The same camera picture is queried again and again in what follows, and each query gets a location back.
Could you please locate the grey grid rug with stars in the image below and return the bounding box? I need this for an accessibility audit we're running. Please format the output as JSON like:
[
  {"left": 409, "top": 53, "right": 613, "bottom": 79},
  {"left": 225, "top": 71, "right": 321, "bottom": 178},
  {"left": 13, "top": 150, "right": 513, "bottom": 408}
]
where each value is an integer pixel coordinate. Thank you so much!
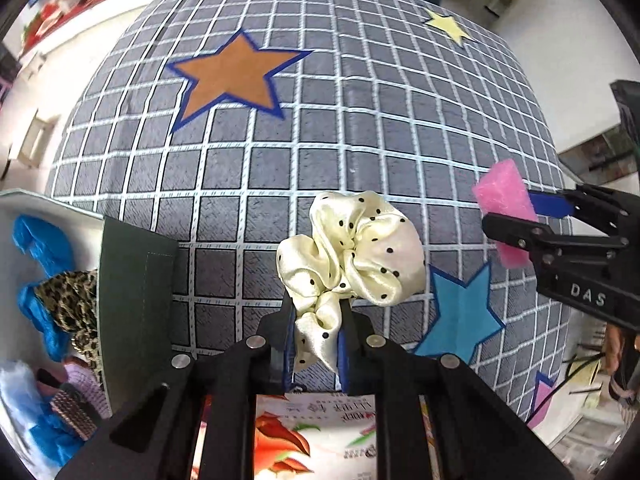
[{"left": 45, "top": 0, "right": 573, "bottom": 428}]

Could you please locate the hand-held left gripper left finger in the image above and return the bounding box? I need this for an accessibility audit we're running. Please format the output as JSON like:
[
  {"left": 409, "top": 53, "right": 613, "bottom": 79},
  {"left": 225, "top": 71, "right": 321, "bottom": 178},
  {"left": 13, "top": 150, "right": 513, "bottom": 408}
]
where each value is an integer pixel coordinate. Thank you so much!
[{"left": 55, "top": 287, "right": 301, "bottom": 480}]

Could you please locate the leopard print scrunchie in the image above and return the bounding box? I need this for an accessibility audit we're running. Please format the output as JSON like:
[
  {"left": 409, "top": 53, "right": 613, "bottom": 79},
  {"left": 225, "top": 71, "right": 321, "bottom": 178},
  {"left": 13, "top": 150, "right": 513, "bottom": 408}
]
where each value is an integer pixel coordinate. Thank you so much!
[{"left": 34, "top": 269, "right": 101, "bottom": 361}]

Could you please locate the black cable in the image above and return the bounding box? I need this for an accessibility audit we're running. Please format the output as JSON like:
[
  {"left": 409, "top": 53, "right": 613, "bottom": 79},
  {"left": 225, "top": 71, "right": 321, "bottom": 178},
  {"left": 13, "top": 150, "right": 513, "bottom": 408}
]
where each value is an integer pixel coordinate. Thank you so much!
[{"left": 530, "top": 354, "right": 607, "bottom": 417}]

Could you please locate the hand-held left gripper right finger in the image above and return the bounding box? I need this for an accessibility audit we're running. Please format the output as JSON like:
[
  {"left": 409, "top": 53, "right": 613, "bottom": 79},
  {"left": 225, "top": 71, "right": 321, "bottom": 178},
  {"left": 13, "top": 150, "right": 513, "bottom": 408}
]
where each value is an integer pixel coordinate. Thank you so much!
[{"left": 337, "top": 305, "right": 573, "bottom": 480}]

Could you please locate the white wooden stool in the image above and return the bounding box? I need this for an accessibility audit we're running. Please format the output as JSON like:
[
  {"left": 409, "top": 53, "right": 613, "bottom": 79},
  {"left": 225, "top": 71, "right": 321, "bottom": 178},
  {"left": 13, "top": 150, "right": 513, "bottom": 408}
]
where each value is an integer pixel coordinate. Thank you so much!
[{"left": 17, "top": 107, "right": 62, "bottom": 168}]

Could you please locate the light blue fluffy cloth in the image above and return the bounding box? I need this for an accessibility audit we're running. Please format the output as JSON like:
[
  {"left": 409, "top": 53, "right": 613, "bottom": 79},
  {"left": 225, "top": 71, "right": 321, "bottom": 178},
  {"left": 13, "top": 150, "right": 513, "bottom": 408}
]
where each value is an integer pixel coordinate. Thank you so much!
[{"left": 0, "top": 360, "right": 42, "bottom": 443}]

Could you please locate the cream polka dot scrunchie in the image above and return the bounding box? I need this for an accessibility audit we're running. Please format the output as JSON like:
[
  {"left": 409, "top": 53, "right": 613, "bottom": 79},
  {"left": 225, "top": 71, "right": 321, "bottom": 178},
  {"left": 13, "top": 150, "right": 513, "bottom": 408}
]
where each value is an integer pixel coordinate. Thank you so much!
[{"left": 276, "top": 190, "right": 427, "bottom": 373}]

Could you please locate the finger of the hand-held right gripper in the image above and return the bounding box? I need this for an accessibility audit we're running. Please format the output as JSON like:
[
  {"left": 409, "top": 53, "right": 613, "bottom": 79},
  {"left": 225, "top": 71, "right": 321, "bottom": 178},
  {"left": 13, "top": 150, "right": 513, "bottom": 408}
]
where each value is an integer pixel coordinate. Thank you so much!
[
  {"left": 481, "top": 211, "right": 628, "bottom": 266},
  {"left": 527, "top": 184, "right": 631, "bottom": 233}
]

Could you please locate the blue fleece cloth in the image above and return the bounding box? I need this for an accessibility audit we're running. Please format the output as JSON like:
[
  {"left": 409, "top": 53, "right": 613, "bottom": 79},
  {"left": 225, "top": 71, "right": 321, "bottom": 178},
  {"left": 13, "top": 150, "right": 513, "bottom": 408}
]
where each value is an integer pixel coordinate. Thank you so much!
[{"left": 11, "top": 214, "right": 88, "bottom": 466}]

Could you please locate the person's right hand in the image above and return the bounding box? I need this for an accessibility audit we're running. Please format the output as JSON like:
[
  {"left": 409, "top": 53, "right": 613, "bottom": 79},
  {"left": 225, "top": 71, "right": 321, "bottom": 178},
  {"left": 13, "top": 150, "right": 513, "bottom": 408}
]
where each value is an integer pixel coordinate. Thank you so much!
[{"left": 604, "top": 324, "right": 640, "bottom": 377}]

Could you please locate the grey storage box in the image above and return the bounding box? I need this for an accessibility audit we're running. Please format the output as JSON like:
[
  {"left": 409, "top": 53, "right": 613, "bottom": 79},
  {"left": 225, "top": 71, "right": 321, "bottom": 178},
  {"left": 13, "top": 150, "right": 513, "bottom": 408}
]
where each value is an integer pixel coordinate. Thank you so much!
[{"left": 0, "top": 189, "right": 180, "bottom": 466}]

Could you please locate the pink sponge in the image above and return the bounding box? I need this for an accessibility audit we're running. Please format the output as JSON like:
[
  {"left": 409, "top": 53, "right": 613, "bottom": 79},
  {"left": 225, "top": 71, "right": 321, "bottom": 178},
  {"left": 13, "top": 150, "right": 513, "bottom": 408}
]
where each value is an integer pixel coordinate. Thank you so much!
[{"left": 472, "top": 159, "right": 541, "bottom": 268}]

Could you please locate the purple brown crocheted hat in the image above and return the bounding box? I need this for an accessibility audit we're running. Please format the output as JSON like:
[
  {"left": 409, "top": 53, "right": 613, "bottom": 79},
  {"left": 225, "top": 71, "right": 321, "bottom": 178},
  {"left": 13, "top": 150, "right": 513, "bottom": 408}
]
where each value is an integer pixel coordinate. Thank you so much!
[{"left": 47, "top": 362, "right": 111, "bottom": 441}]

